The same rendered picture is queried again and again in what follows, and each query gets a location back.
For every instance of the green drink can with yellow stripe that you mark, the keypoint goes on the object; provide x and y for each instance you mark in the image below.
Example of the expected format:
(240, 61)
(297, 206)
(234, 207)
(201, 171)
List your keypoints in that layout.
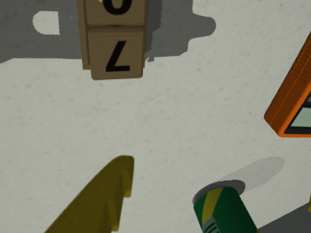
(219, 209)

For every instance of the orange digital multimeter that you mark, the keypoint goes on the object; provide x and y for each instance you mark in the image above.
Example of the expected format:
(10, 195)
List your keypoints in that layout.
(289, 114)

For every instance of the brown calendar cube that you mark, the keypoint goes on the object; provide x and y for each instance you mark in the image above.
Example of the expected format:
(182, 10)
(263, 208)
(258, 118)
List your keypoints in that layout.
(116, 12)
(116, 51)

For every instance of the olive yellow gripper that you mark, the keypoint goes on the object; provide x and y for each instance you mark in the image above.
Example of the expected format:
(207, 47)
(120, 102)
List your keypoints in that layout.
(97, 208)

